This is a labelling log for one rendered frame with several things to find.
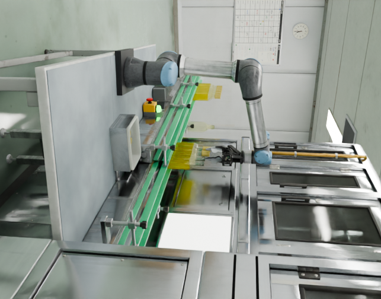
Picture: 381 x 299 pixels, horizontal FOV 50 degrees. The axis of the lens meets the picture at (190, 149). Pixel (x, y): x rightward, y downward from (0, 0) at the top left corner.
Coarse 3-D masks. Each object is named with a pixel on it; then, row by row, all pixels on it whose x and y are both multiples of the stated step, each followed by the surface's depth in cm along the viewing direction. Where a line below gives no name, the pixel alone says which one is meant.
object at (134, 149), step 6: (132, 120) 190; (138, 120) 198; (132, 126) 199; (138, 126) 199; (132, 132) 200; (138, 132) 200; (132, 138) 202; (138, 138) 202; (132, 144) 203; (138, 144) 203; (132, 150) 205; (138, 150) 205; (132, 156) 203; (138, 156) 204; (132, 162) 190; (132, 168) 191
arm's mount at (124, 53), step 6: (120, 54) 187; (126, 54) 195; (132, 54) 204; (120, 60) 188; (120, 66) 188; (120, 72) 189; (120, 78) 190; (120, 84) 191; (120, 90) 192; (126, 90) 198
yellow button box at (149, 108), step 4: (144, 104) 241; (148, 104) 241; (152, 104) 241; (156, 104) 246; (144, 108) 242; (148, 108) 241; (152, 108) 241; (144, 112) 243; (148, 112) 243; (152, 112) 242
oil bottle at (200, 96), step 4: (196, 92) 322; (200, 92) 322; (204, 92) 322; (208, 92) 321; (196, 96) 319; (200, 96) 319; (204, 96) 318; (208, 96) 318; (212, 96) 319; (216, 96) 318; (200, 100) 321; (204, 100) 320; (208, 100) 320
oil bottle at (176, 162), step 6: (174, 156) 225; (180, 156) 225; (174, 162) 221; (180, 162) 221; (186, 162) 220; (192, 162) 220; (174, 168) 223; (180, 168) 222; (186, 168) 222; (192, 168) 222
